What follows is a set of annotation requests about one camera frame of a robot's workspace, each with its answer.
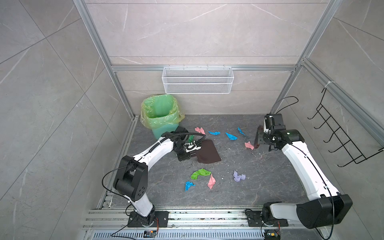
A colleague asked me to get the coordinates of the purple paper scrap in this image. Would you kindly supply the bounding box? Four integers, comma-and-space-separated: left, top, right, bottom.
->
233, 171, 246, 182

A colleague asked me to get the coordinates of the pink paper scrap back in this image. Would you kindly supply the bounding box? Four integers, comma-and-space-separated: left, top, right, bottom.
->
195, 127, 206, 135

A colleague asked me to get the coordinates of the blue paper scrap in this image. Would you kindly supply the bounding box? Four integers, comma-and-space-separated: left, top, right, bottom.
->
185, 181, 195, 192
238, 127, 247, 136
226, 133, 238, 141
209, 132, 221, 136

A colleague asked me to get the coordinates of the green trash bin with liner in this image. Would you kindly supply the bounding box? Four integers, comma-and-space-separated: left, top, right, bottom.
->
141, 95, 185, 140

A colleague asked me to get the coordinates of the dark brown dustpan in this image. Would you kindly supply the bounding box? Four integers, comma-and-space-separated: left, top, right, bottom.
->
195, 140, 222, 164

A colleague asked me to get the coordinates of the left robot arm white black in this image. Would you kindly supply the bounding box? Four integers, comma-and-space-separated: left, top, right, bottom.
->
102, 127, 206, 227

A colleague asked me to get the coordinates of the pink paper scrap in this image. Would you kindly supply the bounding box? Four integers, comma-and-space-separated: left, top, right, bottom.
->
195, 127, 206, 135
207, 174, 216, 190
245, 142, 255, 150

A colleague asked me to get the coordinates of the blue paper scrap front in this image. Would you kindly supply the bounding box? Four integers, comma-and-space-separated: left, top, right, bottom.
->
185, 181, 195, 192

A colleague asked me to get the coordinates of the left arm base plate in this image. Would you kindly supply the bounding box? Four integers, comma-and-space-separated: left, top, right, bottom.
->
128, 211, 169, 228

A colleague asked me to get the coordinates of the aluminium mounting rail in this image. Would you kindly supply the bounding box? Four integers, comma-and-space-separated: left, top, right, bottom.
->
81, 207, 321, 240

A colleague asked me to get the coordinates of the pink paper scrap front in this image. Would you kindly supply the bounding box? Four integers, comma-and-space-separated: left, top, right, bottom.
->
207, 174, 216, 190

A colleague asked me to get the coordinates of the blue paper scrap back right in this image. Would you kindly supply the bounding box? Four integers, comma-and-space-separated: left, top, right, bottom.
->
238, 127, 247, 136

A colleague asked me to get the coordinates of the blue paper scrap back left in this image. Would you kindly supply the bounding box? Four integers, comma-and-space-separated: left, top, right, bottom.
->
209, 132, 221, 136

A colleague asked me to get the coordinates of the large green paper scrap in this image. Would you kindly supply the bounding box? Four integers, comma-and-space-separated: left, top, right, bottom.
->
191, 169, 212, 180

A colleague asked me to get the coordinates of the dark brown hand brush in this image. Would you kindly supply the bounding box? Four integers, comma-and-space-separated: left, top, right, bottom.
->
254, 125, 265, 149

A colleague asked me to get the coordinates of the black wire hook rack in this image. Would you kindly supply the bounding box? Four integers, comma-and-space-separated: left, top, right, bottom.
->
307, 88, 384, 168

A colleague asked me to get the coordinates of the pink paper scrap right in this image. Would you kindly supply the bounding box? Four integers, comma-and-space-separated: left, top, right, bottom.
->
245, 142, 255, 150

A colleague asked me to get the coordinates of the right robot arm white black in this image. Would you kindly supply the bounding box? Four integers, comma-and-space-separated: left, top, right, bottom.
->
254, 111, 353, 234

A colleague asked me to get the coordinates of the blue paper scrap middle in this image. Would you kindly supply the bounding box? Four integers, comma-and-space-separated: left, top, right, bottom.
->
226, 133, 238, 141

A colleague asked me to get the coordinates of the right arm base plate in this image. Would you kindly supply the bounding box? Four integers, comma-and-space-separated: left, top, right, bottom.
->
245, 209, 289, 227

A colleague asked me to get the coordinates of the white wire mesh basket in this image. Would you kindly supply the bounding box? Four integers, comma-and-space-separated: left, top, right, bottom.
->
162, 67, 234, 94

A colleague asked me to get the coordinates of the small green paper scrap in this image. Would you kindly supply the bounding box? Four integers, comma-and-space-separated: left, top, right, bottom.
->
188, 135, 194, 143

